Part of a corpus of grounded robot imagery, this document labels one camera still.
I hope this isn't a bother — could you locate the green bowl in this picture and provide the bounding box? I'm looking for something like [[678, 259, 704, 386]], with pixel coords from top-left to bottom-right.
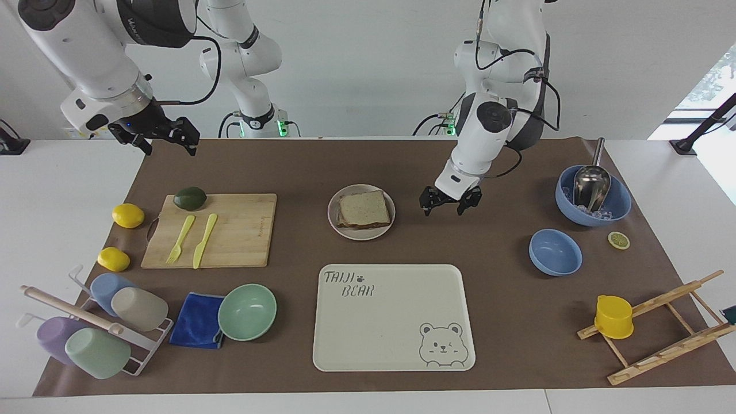
[[217, 283, 278, 343]]

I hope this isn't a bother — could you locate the large blue bowl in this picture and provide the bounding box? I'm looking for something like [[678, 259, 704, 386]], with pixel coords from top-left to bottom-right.
[[554, 164, 633, 228]]

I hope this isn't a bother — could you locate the beige cup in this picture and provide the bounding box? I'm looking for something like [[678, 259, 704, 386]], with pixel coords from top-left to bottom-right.
[[110, 286, 170, 333]]

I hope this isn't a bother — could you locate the wooden rack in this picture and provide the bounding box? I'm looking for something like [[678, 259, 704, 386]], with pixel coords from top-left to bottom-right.
[[577, 269, 736, 386]]

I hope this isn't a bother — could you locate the beige round plate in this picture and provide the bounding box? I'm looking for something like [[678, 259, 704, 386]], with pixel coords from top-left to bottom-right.
[[327, 183, 397, 241]]

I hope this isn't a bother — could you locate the cream tray with bear print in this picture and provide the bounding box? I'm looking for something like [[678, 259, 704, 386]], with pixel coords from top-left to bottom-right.
[[312, 263, 477, 372]]

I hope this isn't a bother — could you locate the small blue bowl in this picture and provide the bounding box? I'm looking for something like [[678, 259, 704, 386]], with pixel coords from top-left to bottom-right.
[[528, 228, 584, 277]]

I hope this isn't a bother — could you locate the metal scoop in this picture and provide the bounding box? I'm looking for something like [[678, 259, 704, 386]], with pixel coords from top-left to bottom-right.
[[572, 137, 612, 213]]

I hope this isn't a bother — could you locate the green cup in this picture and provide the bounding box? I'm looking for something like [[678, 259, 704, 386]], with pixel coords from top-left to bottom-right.
[[64, 327, 132, 381]]

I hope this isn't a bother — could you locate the black stand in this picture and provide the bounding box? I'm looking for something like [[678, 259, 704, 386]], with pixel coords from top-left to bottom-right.
[[669, 92, 736, 156], [0, 118, 31, 156]]

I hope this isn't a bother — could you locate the yellow cup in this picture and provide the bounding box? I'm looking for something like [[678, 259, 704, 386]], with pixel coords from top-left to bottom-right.
[[593, 294, 635, 340]]

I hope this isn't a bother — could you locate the black cable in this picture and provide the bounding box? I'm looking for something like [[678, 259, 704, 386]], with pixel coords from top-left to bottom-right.
[[217, 110, 243, 139], [480, 144, 524, 180], [506, 78, 562, 133], [474, 0, 547, 81], [412, 113, 450, 137], [156, 36, 223, 108]]

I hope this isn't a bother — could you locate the wooden cutting board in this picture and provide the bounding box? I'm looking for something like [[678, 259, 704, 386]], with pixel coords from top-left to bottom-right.
[[140, 193, 278, 270]]

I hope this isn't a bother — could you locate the green avocado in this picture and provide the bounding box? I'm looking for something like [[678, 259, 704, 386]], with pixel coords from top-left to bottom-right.
[[173, 186, 208, 212]]

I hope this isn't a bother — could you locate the purple cup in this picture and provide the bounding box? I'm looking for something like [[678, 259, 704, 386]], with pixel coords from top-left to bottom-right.
[[36, 316, 93, 367]]

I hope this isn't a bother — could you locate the blue cup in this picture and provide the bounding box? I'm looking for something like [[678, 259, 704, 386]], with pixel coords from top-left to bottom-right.
[[90, 272, 139, 317]]

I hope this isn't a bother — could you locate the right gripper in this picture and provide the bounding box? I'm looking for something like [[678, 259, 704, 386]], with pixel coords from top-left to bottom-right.
[[108, 98, 201, 158]]

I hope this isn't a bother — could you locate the white wire cup rack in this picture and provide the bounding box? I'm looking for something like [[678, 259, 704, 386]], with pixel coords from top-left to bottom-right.
[[16, 264, 175, 378]]

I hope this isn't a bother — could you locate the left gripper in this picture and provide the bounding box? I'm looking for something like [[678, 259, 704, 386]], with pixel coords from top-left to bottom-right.
[[419, 184, 484, 218]]

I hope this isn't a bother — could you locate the blue cloth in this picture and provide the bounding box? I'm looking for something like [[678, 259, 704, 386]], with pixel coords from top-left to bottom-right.
[[168, 292, 227, 350]]

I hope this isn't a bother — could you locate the yellow lemon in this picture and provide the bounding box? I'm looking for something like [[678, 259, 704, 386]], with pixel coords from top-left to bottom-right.
[[97, 247, 131, 273], [112, 203, 145, 229]]

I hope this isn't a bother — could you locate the yellow plastic knife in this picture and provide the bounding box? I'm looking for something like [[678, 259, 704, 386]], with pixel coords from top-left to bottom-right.
[[193, 213, 219, 270]]

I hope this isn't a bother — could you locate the yellow plastic fork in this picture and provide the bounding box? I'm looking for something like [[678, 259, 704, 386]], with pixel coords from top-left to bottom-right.
[[166, 214, 197, 266]]

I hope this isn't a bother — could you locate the slice of brown bread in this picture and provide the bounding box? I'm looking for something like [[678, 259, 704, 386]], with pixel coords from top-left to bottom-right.
[[336, 190, 393, 231]]

